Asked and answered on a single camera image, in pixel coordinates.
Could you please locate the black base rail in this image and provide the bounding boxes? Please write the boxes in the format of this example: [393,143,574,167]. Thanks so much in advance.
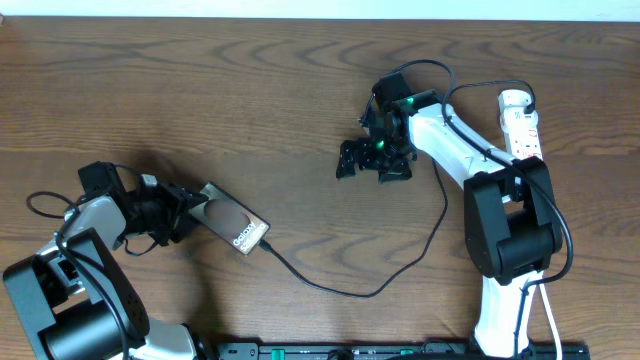
[214,339,592,360]

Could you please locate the black charger cable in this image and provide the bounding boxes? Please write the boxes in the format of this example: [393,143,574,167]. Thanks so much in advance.
[257,79,537,300]

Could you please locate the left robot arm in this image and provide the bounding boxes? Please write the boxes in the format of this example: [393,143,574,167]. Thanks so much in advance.
[3,162,217,360]

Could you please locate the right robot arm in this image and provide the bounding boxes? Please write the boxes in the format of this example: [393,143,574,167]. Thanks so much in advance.
[336,72,570,358]

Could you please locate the white power strip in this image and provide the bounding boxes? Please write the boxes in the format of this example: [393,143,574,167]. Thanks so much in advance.
[498,89,543,159]

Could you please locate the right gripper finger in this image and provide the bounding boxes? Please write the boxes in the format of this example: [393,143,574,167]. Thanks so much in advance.
[336,140,358,180]
[378,168,412,184]

